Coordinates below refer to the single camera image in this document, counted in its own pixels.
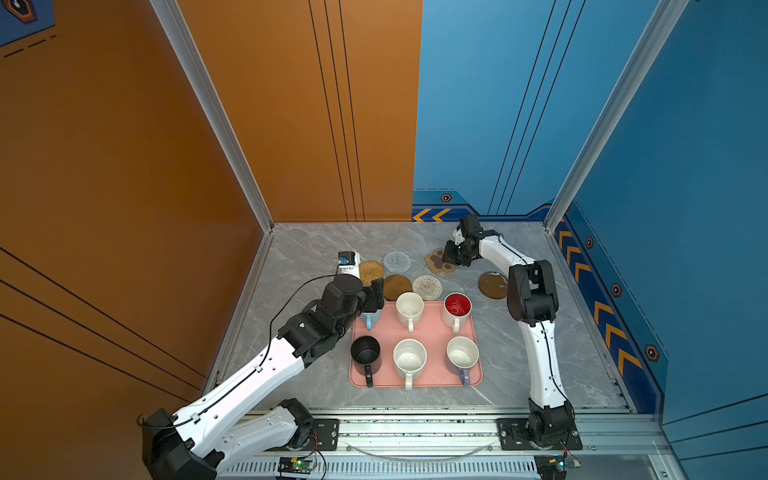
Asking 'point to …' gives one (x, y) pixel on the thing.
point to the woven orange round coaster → (370, 270)
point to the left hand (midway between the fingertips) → (373, 279)
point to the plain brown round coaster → (395, 285)
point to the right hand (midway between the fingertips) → (442, 258)
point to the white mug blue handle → (370, 319)
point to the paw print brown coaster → (436, 265)
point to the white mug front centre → (409, 359)
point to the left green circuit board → (296, 465)
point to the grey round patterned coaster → (397, 262)
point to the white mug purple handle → (463, 353)
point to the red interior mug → (456, 310)
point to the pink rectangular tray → (431, 356)
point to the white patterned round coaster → (427, 287)
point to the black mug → (365, 354)
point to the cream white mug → (409, 309)
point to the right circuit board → (554, 466)
